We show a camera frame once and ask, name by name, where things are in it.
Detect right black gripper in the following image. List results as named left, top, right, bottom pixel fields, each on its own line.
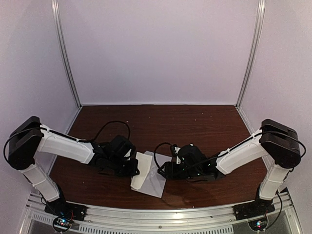
left=157, top=162, right=201, bottom=180

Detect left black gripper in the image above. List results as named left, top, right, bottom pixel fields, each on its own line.
left=108, top=156, right=139, bottom=178

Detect grey envelope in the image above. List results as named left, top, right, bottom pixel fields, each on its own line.
left=131, top=153, right=166, bottom=198

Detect white letter sheet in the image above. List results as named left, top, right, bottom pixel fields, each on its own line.
left=131, top=152, right=153, bottom=190

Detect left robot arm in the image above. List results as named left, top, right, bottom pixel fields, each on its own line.
left=3, top=116, right=140, bottom=216

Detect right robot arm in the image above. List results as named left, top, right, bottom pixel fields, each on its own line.
left=157, top=119, right=306, bottom=215

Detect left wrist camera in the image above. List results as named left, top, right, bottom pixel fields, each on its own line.
left=123, top=145, right=136, bottom=160

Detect right black cable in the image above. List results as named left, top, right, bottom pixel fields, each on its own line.
left=154, top=142, right=307, bottom=182

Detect black cable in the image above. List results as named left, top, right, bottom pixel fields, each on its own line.
left=154, top=142, right=307, bottom=182
left=3, top=121, right=131, bottom=176

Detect left black cable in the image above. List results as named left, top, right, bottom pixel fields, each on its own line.
left=3, top=121, right=131, bottom=176

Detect front aluminium rail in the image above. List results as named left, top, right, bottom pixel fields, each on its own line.
left=18, top=192, right=304, bottom=234

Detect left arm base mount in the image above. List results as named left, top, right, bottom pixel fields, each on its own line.
left=44, top=203, right=87, bottom=233

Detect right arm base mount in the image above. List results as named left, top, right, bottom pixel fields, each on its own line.
left=233, top=202, right=275, bottom=231

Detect left aluminium frame post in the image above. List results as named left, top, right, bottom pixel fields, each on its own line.
left=51, top=0, right=82, bottom=109

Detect aluminium frame post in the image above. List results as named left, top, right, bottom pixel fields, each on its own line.
left=51, top=0, right=82, bottom=109
left=236, top=0, right=266, bottom=109

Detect right aluminium frame post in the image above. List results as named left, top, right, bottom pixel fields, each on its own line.
left=236, top=0, right=266, bottom=109

